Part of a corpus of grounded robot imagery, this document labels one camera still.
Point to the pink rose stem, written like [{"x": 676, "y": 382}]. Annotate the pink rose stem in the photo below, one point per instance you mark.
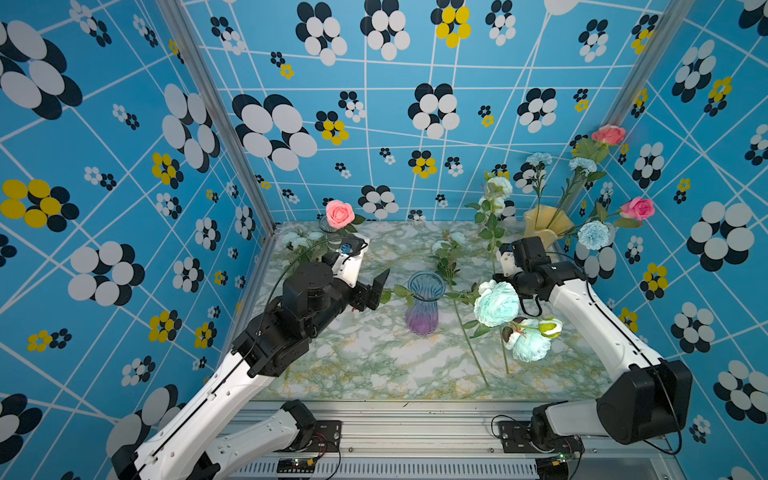
[{"x": 340, "y": 215}]

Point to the clear ribbed glass vase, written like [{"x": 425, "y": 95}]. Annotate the clear ribbed glass vase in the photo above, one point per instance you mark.
[{"x": 339, "y": 241}]

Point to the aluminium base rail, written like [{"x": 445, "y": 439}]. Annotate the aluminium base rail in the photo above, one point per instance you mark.
[{"x": 449, "y": 440}]

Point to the small green circuit board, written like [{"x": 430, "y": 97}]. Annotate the small green circuit board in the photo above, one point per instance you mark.
[{"x": 296, "y": 467}]

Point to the red rose stem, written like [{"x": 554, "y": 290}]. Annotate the red rose stem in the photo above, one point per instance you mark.
[{"x": 398, "y": 292}]

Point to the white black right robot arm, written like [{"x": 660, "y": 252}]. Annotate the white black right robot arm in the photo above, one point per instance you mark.
[{"x": 649, "y": 396}]

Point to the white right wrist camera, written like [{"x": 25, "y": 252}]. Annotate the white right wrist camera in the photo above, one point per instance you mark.
[{"x": 507, "y": 258}]

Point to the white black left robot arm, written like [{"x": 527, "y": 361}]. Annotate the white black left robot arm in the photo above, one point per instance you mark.
[{"x": 192, "y": 445}]

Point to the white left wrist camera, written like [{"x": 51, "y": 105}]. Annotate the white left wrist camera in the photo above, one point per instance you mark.
[{"x": 350, "y": 268}]

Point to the white blue flower stem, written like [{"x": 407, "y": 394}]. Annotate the white blue flower stem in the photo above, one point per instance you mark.
[{"x": 446, "y": 252}]

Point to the yellow fluted glass vase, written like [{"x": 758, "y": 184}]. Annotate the yellow fluted glass vase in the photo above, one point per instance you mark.
[{"x": 547, "y": 223}]

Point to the white blue flower bunch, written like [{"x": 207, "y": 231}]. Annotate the white blue flower bunch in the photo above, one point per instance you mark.
[{"x": 496, "y": 190}]

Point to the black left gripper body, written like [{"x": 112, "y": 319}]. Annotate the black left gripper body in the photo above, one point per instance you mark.
[{"x": 360, "y": 295}]

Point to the purple blue glass vase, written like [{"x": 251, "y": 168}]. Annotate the purple blue glass vase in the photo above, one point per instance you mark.
[{"x": 422, "y": 318}]

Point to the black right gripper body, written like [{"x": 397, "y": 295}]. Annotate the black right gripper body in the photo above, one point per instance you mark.
[{"x": 515, "y": 280}]

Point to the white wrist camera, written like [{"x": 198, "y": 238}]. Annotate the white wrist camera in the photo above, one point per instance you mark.
[
  {"x": 507, "y": 258},
  {"x": 350, "y": 268}
]

